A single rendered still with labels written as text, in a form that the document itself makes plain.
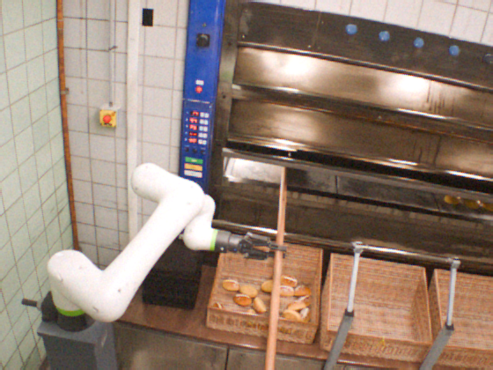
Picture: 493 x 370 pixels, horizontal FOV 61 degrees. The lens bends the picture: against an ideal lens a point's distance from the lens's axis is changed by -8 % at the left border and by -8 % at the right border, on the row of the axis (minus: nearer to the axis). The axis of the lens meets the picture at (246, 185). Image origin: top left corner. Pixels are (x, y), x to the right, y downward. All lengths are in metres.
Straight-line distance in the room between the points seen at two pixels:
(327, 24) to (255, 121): 0.57
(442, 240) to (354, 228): 0.51
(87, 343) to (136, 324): 0.90
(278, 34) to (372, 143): 0.69
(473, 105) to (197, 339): 1.77
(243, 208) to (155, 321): 0.76
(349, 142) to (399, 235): 0.63
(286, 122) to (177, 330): 1.17
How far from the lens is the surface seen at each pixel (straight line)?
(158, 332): 2.40
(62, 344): 1.59
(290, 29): 2.09
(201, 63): 2.13
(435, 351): 2.30
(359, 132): 2.23
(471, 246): 2.70
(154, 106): 2.30
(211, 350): 2.40
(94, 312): 1.33
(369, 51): 2.12
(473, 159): 2.40
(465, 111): 2.28
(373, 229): 2.51
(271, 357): 1.48
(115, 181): 2.57
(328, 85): 2.12
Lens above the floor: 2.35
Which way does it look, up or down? 30 degrees down
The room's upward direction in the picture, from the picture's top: 8 degrees clockwise
